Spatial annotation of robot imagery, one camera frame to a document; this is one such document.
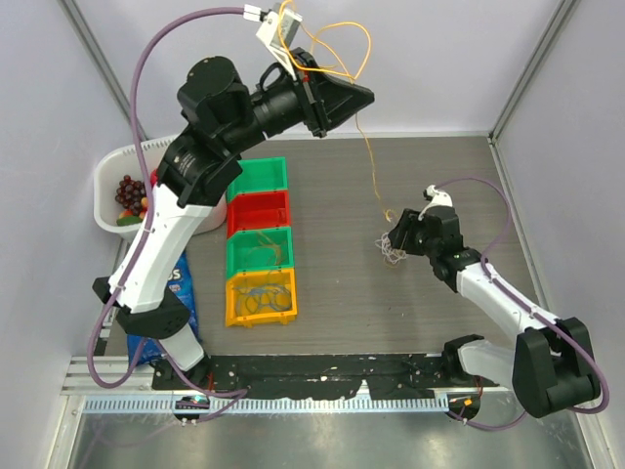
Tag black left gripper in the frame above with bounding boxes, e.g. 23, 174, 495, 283
222, 48, 375, 157

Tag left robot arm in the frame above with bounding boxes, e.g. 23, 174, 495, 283
93, 48, 375, 390

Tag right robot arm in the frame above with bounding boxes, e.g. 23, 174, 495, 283
389, 205, 609, 418

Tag far green bin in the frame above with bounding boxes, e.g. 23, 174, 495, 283
227, 157, 288, 201

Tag green bin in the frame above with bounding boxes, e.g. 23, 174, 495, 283
226, 227, 294, 278
227, 157, 288, 201

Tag red bin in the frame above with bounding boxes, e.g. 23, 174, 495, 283
227, 191, 291, 236

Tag near green bin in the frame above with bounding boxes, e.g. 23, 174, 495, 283
226, 227, 294, 278

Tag yellow bin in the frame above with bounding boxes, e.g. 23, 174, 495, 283
225, 268, 298, 327

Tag dark red toy grapes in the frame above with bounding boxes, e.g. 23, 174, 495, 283
114, 175, 147, 211

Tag white plastic basket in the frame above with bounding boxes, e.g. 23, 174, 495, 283
93, 135, 227, 243

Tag small toy fruits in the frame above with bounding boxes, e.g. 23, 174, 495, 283
116, 197, 148, 227

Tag blue Doritos bag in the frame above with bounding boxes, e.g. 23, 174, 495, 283
121, 251, 204, 371

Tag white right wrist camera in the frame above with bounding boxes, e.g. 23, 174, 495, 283
418, 185, 453, 220

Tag white slotted cable duct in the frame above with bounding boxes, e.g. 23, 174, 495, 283
83, 394, 449, 414

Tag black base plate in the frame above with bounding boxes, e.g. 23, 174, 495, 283
151, 352, 502, 400

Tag right aluminium frame post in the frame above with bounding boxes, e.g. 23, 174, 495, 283
488, 0, 580, 145

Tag aluminium frame post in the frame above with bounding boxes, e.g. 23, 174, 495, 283
58, 0, 131, 124
488, 0, 580, 145

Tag left aluminium frame post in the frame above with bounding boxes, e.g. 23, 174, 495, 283
58, 0, 131, 124

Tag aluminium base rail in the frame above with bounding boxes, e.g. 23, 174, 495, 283
63, 354, 504, 396

